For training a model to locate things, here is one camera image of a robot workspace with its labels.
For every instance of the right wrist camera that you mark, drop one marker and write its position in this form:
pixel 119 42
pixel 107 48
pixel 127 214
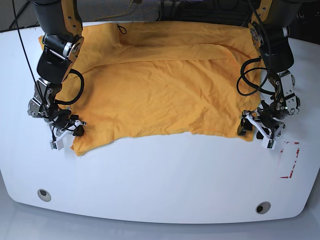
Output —
pixel 57 145

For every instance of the orange t-shirt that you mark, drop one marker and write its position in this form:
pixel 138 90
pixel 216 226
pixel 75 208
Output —
pixel 161 78

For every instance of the right table cable grommet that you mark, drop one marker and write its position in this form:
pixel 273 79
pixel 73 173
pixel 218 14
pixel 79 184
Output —
pixel 263 207

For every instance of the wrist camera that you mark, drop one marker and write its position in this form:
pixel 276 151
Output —
pixel 57 145
pixel 268 143

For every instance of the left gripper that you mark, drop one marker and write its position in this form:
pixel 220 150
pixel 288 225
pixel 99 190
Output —
pixel 264 122

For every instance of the left table cable grommet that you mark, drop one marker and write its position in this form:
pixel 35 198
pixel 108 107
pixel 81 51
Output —
pixel 44 195

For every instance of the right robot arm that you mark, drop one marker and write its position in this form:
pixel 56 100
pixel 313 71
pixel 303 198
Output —
pixel 62 41

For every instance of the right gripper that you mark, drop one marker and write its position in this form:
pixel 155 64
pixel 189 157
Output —
pixel 66 124

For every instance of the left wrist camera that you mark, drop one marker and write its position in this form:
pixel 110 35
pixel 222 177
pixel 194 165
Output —
pixel 268 143

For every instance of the red tape rectangle marking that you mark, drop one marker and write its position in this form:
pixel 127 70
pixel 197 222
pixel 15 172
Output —
pixel 288 159

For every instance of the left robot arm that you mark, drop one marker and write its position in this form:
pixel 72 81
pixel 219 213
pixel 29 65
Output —
pixel 271 36

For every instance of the table cable grommet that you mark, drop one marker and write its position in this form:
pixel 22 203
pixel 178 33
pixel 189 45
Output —
pixel 44 195
pixel 263 207

